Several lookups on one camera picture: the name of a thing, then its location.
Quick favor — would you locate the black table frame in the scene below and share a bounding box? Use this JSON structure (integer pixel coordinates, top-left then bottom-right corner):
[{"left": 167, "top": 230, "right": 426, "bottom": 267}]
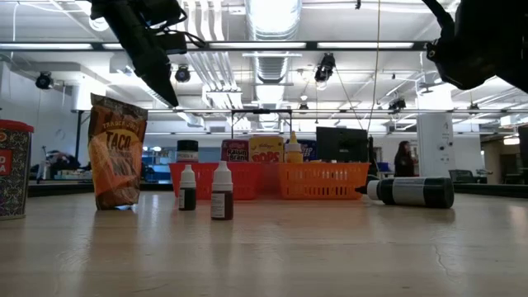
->
[{"left": 26, "top": 180, "right": 528, "bottom": 198}]

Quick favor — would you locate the black-lidded spice jar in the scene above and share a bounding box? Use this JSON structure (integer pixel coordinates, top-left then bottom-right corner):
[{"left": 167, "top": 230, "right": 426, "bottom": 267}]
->
[{"left": 176, "top": 139, "right": 200, "bottom": 164}]

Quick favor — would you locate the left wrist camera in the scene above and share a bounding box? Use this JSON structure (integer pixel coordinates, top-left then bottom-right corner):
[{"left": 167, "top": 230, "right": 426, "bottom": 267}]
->
[{"left": 164, "top": 31, "right": 189, "bottom": 56}]

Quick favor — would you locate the black ceiling spotlight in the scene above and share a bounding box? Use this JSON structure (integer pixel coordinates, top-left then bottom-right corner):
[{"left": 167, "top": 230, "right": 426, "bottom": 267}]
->
[
  {"left": 34, "top": 70, "right": 54, "bottom": 91},
  {"left": 174, "top": 64, "right": 192, "bottom": 84},
  {"left": 387, "top": 97, "right": 408, "bottom": 113}
]

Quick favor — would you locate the purple Raisin Bran box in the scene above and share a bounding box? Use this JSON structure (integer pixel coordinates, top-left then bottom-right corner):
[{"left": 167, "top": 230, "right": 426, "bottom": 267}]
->
[{"left": 220, "top": 139, "right": 250, "bottom": 163}]

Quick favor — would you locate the orange taco seasoning packet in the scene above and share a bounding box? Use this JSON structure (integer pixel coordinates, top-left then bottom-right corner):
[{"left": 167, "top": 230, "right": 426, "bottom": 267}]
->
[{"left": 87, "top": 92, "right": 149, "bottom": 211}]

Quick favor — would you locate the black background frame stand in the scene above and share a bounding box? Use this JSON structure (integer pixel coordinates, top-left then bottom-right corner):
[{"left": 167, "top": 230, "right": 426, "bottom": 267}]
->
[{"left": 229, "top": 108, "right": 293, "bottom": 139}]

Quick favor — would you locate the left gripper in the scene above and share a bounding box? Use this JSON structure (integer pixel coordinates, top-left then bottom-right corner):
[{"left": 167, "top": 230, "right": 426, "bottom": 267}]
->
[{"left": 88, "top": 0, "right": 180, "bottom": 108}]

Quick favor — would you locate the red mesh basket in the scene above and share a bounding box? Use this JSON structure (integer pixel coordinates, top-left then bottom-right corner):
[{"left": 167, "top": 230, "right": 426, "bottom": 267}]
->
[{"left": 168, "top": 161, "right": 264, "bottom": 201}]

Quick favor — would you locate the person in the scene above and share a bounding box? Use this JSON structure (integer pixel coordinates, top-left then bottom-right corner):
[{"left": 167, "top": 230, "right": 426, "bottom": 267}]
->
[
  {"left": 393, "top": 140, "right": 418, "bottom": 178},
  {"left": 39, "top": 149, "right": 86, "bottom": 181}
]

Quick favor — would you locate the dark-liquid small dropper bottle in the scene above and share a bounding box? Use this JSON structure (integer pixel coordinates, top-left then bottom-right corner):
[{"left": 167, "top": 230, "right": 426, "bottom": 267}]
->
[{"left": 178, "top": 163, "right": 198, "bottom": 212}]

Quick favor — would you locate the orange mesh basket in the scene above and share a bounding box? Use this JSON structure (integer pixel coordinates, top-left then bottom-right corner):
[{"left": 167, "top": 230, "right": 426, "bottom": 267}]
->
[{"left": 276, "top": 162, "right": 371, "bottom": 201}]

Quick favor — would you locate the red-lidded patterned can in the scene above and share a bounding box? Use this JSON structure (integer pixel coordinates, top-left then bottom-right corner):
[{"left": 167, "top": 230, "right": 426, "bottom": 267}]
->
[{"left": 0, "top": 118, "right": 35, "bottom": 220}]

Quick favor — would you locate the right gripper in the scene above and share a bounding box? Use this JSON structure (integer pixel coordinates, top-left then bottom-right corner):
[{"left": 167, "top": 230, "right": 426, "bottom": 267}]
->
[{"left": 426, "top": 0, "right": 528, "bottom": 93}]

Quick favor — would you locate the yellow Corn Pops box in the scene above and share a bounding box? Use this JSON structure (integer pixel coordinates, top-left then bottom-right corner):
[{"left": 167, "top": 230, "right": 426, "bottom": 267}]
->
[{"left": 247, "top": 135, "right": 285, "bottom": 163}]

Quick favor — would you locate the black rectangular screen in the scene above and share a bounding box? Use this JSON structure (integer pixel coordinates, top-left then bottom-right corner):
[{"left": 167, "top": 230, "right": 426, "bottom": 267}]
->
[{"left": 315, "top": 126, "right": 370, "bottom": 164}]

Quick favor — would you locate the black overhead rig bar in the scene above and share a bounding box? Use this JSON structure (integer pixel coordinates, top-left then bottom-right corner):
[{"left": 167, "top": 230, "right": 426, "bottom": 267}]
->
[{"left": 0, "top": 40, "right": 432, "bottom": 53}]

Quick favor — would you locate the silver ceiling duct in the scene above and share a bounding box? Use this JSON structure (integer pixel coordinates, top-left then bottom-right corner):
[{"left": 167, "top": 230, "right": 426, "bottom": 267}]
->
[{"left": 245, "top": 0, "right": 304, "bottom": 86}]

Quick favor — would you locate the yellow squeeze bottle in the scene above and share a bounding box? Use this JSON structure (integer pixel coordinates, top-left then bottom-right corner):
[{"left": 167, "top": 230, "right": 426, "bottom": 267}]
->
[{"left": 284, "top": 130, "right": 304, "bottom": 164}]

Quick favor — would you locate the black overhead camera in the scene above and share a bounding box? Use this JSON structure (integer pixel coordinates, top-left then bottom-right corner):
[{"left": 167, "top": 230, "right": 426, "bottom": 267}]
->
[{"left": 313, "top": 52, "right": 337, "bottom": 83}]

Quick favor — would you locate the blue Frosted Flakes box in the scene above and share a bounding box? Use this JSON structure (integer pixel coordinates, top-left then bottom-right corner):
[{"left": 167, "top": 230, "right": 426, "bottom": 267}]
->
[{"left": 302, "top": 139, "right": 318, "bottom": 163}]

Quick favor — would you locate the white pillar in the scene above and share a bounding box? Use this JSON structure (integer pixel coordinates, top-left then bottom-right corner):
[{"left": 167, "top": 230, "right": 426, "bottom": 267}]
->
[{"left": 415, "top": 112, "right": 455, "bottom": 185}]

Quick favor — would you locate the brown-liquid small dropper bottle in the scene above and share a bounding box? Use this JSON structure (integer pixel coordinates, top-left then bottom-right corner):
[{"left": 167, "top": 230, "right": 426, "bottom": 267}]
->
[{"left": 210, "top": 160, "right": 235, "bottom": 221}]

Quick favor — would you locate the large black white-capped bottle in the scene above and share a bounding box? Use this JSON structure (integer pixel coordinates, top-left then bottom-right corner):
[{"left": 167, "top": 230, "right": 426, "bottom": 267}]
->
[{"left": 354, "top": 177, "right": 455, "bottom": 210}]

